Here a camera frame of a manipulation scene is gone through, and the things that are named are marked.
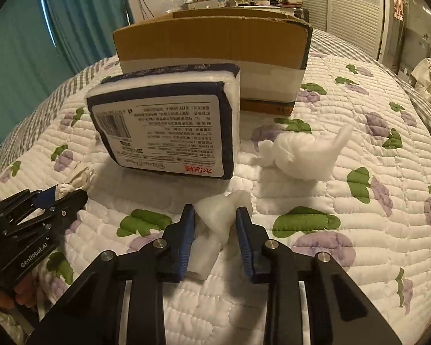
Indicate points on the twisted white tissue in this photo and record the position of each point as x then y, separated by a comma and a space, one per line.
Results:
217, 219

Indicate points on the cluttered dresser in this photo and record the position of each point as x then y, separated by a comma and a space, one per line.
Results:
237, 3

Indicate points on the cream garment pile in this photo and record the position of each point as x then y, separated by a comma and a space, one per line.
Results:
429, 77

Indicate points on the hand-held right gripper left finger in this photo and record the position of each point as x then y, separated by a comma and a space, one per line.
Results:
189, 239

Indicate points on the teal curtain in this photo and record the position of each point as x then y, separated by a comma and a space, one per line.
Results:
39, 43

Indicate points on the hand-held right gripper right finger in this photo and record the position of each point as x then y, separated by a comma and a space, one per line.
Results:
242, 244

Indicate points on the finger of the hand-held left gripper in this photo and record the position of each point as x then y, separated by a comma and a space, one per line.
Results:
43, 197
70, 205

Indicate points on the brown cardboard box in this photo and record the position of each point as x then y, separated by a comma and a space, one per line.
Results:
215, 43

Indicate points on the white louvered wardrobe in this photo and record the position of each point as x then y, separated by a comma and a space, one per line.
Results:
344, 7

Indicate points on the navy white tissue pack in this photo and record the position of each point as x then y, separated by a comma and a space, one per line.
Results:
165, 129

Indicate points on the pink hanging garment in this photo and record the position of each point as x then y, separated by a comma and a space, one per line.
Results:
398, 5

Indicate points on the small beige tissue wad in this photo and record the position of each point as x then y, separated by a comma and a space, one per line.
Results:
77, 179

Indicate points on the floral quilted bedspread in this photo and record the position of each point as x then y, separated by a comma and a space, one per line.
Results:
344, 258

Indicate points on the crumpled white tissue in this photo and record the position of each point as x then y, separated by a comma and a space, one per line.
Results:
301, 154

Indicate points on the person's left hand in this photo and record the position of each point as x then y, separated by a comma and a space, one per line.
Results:
25, 296

